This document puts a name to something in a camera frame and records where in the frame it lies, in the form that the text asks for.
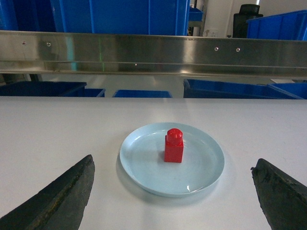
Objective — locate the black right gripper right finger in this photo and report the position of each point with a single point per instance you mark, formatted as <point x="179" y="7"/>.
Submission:
<point x="282" y="198"/>

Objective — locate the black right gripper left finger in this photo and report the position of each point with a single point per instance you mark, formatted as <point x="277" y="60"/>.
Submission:
<point x="58" y="206"/>

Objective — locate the red toy block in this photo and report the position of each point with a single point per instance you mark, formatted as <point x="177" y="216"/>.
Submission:
<point x="174" y="146"/>

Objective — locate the light blue plate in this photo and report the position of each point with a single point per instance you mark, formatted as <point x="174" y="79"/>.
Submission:
<point x="142" y="157"/>

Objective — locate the dark blue floor bin left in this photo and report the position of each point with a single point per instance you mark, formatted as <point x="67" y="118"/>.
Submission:
<point x="44" y="89"/>

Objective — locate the blue floor bin centre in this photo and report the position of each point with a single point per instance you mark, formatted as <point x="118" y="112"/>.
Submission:
<point x="142" y="94"/>

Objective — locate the blue floor bin right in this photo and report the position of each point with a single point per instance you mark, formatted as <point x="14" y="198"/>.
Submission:
<point x="229" y="90"/>

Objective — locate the blue bin upper right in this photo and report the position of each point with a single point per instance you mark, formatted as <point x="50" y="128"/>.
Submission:
<point x="285" y="26"/>

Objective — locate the black office chair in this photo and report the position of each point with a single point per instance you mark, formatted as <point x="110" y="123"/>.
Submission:
<point x="246" y="12"/>

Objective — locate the large blue upper bin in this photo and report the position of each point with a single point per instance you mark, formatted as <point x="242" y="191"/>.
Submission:
<point x="137" y="17"/>

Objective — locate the stainless steel shelf rail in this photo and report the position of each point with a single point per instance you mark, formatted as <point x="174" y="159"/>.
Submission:
<point x="45" y="52"/>

